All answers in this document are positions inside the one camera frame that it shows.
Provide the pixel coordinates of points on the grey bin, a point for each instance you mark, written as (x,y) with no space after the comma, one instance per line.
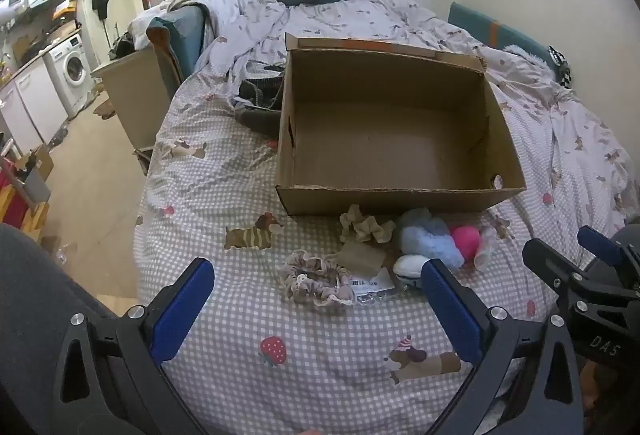
(37,187)

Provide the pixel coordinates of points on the brown card piece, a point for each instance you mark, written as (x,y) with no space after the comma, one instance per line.
(360,257)

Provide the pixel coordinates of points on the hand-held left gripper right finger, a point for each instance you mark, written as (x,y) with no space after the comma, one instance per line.
(450,310)

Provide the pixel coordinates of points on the red and yellow crate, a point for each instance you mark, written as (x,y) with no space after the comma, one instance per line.
(12,205)

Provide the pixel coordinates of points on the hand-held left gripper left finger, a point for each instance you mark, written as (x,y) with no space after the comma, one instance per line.
(182,305)

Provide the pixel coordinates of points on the black white checkered cloth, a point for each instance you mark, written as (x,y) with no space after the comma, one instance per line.
(560,62)

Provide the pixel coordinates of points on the grey lace scrunchie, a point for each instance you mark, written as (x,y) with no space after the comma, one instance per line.
(300,275)

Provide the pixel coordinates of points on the dog print checked duvet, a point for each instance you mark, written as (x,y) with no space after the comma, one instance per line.
(225,175)

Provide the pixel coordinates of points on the white fuzzy cloth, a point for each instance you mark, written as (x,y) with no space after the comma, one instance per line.
(520,52)

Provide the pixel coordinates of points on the teal cushion with orange stripe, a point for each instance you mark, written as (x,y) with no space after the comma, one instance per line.
(500,32)

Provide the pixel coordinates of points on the white washing machine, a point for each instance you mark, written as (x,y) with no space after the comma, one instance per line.
(72,65)

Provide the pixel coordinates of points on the large beige carton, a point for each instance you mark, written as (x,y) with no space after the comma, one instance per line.
(130,85)

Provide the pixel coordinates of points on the light blue fluffy scrunchie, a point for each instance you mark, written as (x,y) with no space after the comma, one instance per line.
(430,240)

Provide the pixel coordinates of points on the small cardboard floor box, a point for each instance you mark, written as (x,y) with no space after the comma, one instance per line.
(40,160)

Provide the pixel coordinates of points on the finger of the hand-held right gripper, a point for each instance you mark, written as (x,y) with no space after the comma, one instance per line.
(597,242)
(550,260)

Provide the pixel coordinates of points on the white kitchen cabinet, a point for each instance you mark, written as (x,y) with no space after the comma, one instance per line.
(27,105)

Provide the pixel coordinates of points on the clear plastic packet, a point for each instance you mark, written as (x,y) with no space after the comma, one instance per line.
(372,285)

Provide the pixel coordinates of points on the hot pink makeup sponge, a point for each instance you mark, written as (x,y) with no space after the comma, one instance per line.
(465,240)

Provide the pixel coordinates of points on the brown floor slippers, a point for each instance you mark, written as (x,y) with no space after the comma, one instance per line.
(105,107)

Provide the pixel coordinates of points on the teal cushion with orange edge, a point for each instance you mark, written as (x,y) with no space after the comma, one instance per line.
(180,27)

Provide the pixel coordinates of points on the beige scrunchie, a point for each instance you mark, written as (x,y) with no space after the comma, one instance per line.
(367,227)

